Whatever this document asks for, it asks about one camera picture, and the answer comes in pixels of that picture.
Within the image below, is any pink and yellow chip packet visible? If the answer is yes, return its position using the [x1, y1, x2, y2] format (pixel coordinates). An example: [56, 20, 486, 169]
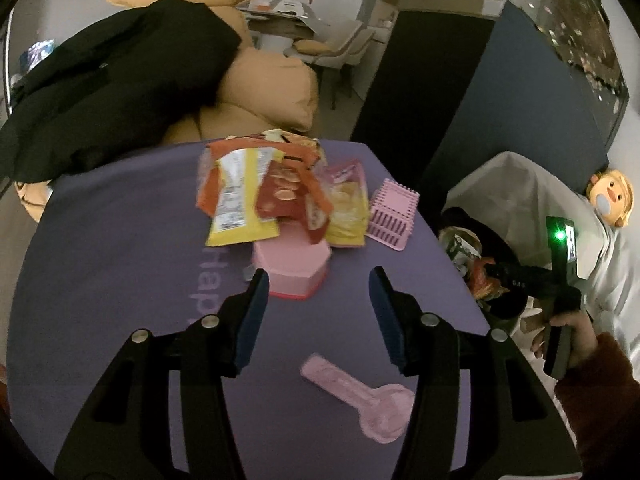
[320, 160, 371, 247]

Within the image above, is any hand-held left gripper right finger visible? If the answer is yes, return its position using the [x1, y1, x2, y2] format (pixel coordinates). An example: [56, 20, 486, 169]
[369, 266, 583, 480]

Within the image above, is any cardboard box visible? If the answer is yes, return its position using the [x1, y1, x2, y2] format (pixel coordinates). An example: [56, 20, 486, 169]
[372, 0, 416, 26]

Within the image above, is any shiny patterned bag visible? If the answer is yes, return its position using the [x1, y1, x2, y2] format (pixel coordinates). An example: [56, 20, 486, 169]
[20, 39, 56, 72]

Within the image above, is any yellow and orange snack packet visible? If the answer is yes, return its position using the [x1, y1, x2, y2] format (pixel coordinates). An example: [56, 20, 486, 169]
[196, 140, 286, 247]

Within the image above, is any black jacket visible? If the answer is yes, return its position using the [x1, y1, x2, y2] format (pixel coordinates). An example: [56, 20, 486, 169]
[0, 0, 243, 183]

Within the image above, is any red chip packet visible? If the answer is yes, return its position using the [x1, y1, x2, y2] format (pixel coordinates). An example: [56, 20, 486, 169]
[255, 160, 333, 246]

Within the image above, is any blue partition panel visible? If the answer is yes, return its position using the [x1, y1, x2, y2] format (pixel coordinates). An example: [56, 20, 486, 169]
[350, 0, 613, 211]

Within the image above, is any dining table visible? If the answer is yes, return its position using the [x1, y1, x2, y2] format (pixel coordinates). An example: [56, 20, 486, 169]
[235, 0, 331, 41]

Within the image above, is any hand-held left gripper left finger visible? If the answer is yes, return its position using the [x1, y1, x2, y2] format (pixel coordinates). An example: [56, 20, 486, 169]
[54, 269, 270, 480]

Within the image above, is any pink plastic basket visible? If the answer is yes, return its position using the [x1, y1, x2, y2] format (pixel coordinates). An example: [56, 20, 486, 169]
[365, 178, 420, 251]

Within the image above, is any beige dining chair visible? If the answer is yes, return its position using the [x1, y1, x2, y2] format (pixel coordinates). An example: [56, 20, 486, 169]
[330, 20, 377, 98]
[285, 27, 351, 111]

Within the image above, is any black trash bin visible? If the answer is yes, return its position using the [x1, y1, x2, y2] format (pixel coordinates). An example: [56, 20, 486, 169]
[440, 207, 531, 321]

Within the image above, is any person's right hand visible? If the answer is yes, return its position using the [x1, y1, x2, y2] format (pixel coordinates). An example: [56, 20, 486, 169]
[550, 309, 599, 377]

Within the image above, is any orange striped snack packet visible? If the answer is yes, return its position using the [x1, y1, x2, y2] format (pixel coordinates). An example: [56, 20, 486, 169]
[225, 130, 326, 171]

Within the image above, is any pink hexagonal box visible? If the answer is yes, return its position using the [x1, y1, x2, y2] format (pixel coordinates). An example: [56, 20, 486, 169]
[251, 237, 332, 301]

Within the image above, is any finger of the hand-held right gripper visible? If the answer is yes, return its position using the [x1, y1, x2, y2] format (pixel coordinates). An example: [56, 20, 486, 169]
[484, 261, 523, 283]
[487, 285, 531, 318]

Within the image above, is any white sofa cover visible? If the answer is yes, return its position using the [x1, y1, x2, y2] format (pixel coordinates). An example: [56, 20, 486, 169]
[442, 152, 640, 361]

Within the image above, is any person's right forearm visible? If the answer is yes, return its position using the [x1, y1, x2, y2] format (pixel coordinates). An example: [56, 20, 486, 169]
[554, 332, 640, 461]

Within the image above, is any pink spoon-shaped packet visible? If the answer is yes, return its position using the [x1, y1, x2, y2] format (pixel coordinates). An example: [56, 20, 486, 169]
[300, 353, 417, 444]

